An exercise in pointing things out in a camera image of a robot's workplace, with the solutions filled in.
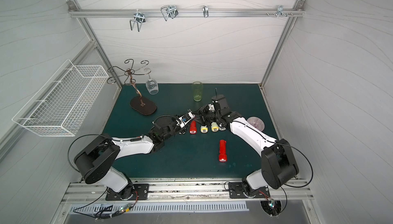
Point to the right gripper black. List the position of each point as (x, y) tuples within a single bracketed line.
[(207, 112)]

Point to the pale green flashlight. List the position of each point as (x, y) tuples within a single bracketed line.
[(204, 129), (214, 127)]

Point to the red flashlight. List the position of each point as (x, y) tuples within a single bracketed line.
[(222, 151), (193, 128)]

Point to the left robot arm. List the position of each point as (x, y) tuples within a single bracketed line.
[(95, 161)]

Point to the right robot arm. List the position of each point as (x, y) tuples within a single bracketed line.
[(278, 163)]

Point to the metal wine glass rack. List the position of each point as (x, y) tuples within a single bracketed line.
[(139, 103)]

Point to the green glass tumbler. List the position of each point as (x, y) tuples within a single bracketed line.
[(197, 91)]

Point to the pink striped bowl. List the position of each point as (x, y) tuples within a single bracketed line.
[(256, 122)]

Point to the clear wine glass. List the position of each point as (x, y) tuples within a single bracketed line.
[(151, 84)]

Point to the white vent strip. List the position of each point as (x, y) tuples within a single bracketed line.
[(166, 207)]

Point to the small metal clip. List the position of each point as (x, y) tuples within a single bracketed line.
[(205, 11)]

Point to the metal hook clip centre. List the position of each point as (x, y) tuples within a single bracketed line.
[(169, 11)]

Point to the metal hook clip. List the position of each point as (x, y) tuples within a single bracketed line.
[(137, 21), (169, 11)]

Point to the metal hook clip left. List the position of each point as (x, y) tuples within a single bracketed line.
[(137, 21)]

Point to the metal clip right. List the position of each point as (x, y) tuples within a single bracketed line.
[(279, 13)]

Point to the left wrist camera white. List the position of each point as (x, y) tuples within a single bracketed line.
[(186, 119)]

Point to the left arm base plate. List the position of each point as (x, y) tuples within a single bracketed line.
[(137, 191)]

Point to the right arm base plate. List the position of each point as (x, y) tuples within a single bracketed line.
[(240, 190)]

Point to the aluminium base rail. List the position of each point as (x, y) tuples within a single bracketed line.
[(161, 190)]

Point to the white wire basket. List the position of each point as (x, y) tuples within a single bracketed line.
[(59, 107)]

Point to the aluminium top rail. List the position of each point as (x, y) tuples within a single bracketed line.
[(183, 13)]

